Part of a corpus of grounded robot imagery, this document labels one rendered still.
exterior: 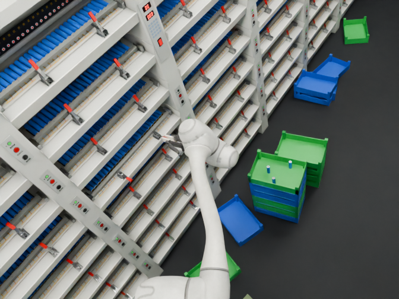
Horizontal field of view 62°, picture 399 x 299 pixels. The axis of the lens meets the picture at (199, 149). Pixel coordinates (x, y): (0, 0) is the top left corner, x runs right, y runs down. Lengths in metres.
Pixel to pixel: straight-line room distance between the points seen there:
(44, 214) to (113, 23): 0.78
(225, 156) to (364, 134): 1.66
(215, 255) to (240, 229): 1.17
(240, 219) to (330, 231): 0.59
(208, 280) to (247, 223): 1.24
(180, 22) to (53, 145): 0.77
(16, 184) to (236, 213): 1.53
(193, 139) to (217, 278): 0.48
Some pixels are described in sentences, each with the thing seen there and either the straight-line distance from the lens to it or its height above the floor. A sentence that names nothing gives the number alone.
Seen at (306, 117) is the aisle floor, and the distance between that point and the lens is 2.86.
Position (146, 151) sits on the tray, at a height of 0.94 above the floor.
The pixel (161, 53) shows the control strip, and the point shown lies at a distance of 1.50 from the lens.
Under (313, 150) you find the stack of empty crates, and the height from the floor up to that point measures 0.24.
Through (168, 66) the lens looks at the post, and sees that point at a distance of 1.55.
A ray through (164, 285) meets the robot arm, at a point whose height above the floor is 1.06.
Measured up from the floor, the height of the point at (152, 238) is 0.34.
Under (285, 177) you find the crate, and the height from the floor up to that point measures 0.40.
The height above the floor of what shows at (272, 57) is 0.54.
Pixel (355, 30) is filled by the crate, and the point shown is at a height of 0.00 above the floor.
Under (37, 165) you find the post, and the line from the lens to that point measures 1.29.
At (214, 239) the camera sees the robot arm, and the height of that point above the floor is 1.05.
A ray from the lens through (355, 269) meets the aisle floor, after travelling 2.28.
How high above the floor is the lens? 2.15
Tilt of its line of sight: 51 degrees down
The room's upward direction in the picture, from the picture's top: 21 degrees counter-clockwise
